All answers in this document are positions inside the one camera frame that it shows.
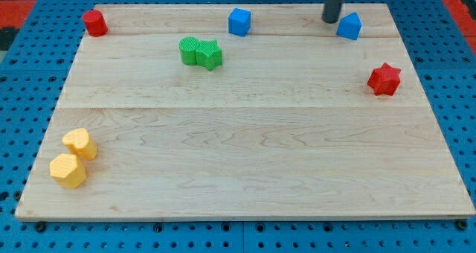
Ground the light wooden board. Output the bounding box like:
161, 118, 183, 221
16, 4, 475, 222

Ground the green cylinder block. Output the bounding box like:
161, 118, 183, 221
178, 36, 200, 65

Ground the blue pentagon block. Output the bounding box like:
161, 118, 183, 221
336, 12, 362, 40

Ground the yellow hexagon block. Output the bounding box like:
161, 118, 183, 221
49, 153, 87, 189

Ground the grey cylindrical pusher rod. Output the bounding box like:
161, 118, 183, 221
321, 0, 344, 24

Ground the green star block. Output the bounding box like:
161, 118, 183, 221
196, 39, 222, 71

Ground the red star block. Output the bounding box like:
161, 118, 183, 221
367, 63, 402, 96

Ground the yellow heart block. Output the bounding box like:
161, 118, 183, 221
62, 128, 98, 160

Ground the blue cube block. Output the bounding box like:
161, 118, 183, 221
228, 8, 251, 37

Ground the red cylinder block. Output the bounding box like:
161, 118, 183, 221
82, 10, 109, 37

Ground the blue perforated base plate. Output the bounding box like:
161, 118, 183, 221
1, 0, 475, 252

